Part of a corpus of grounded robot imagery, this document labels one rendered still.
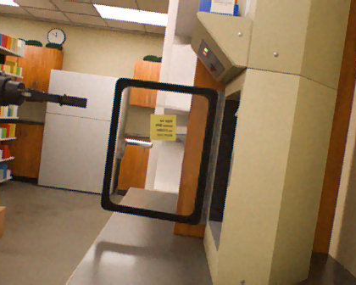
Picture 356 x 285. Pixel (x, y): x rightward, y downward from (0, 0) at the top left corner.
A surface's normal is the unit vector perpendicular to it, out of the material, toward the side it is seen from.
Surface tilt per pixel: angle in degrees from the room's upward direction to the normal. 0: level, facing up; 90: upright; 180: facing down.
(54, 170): 90
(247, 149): 90
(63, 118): 90
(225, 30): 90
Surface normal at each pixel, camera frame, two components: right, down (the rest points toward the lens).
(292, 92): 0.00, 0.05
